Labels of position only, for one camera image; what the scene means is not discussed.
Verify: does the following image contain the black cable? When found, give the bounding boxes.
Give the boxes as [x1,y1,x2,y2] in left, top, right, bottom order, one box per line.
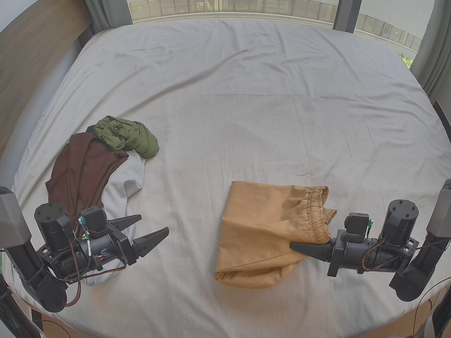
[413,278,451,338]

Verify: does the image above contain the dark brown garment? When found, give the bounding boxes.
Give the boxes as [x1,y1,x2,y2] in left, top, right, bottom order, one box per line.
[46,132,130,233]

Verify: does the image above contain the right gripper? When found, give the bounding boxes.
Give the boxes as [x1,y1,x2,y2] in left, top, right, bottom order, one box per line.
[327,229,371,278]

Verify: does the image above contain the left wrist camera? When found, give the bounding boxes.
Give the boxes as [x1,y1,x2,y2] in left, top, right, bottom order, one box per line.
[79,206,108,237]

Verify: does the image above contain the tan shorts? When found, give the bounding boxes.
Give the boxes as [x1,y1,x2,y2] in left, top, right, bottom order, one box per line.
[214,181,338,289]

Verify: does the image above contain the pale grey garment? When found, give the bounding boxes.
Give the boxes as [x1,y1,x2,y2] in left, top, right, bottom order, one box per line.
[84,150,147,287]

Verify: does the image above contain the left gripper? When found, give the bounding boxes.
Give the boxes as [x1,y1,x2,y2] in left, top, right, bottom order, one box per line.
[87,214,170,267]

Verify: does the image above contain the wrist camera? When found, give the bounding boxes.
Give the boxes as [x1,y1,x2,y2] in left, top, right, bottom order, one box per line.
[79,206,108,237]
[343,212,371,243]

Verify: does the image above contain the grey curtain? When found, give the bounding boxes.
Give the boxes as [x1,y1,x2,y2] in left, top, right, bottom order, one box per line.
[409,0,451,99]
[76,0,134,34]

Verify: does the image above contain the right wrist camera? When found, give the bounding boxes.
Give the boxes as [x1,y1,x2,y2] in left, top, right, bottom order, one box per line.
[343,212,371,243]

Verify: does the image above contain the green garment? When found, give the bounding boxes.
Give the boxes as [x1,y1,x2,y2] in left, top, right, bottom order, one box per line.
[94,116,160,159]

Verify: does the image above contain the bed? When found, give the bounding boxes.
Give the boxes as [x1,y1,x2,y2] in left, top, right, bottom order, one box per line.
[0,0,449,338]

